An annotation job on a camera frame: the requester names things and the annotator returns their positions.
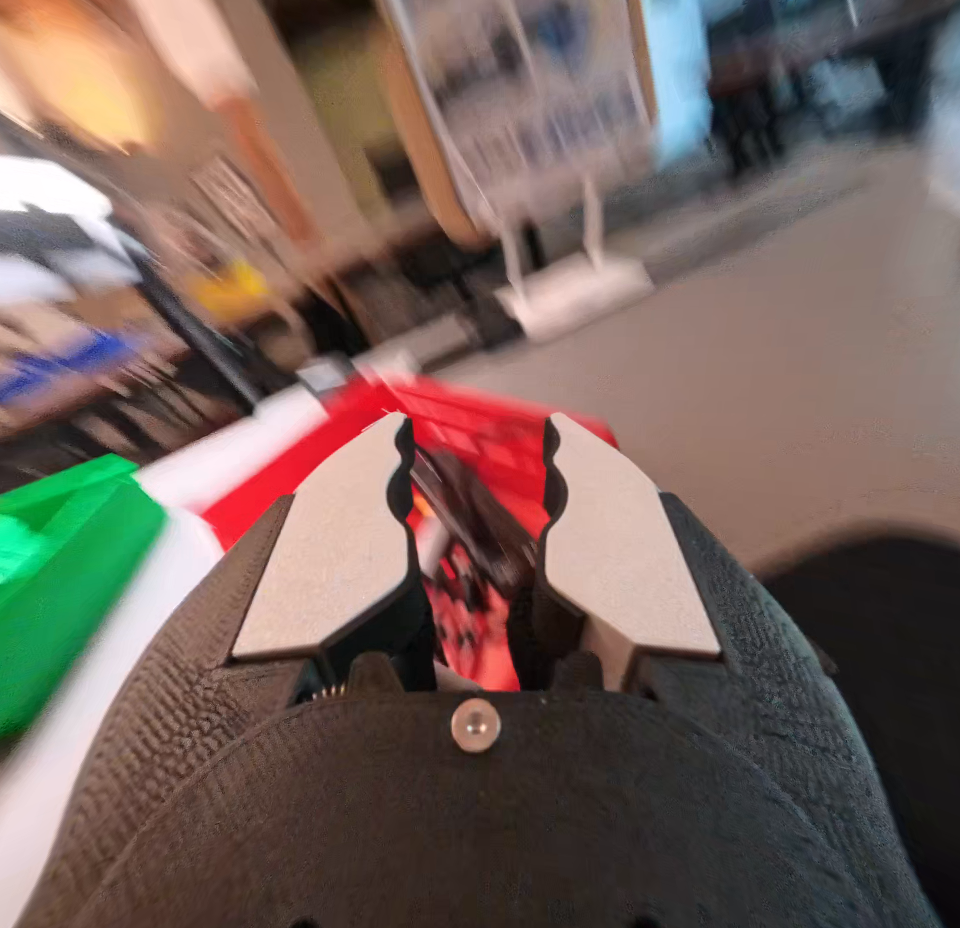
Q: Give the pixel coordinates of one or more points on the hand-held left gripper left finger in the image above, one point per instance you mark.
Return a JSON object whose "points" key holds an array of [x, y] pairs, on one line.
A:
{"points": [[330, 560]]}

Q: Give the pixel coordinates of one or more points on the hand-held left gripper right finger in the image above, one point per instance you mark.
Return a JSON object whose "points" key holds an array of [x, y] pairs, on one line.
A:
{"points": [[630, 560]]}

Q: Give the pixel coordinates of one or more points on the black USB hub with switches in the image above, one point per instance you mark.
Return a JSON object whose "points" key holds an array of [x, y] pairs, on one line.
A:
{"points": [[480, 523]]}

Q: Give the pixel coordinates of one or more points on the red plastic bin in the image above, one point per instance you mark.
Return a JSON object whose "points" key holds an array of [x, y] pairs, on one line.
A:
{"points": [[480, 425]]}

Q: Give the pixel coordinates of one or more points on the green plastic bin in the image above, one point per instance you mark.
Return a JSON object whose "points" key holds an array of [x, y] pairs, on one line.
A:
{"points": [[67, 568]]}

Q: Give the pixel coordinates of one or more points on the person's black printed shirt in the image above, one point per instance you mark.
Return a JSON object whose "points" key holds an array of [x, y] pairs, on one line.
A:
{"points": [[885, 680]]}

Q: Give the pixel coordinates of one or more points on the instruction sign on stand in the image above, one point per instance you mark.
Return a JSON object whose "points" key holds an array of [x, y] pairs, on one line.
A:
{"points": [[525, 80]]}

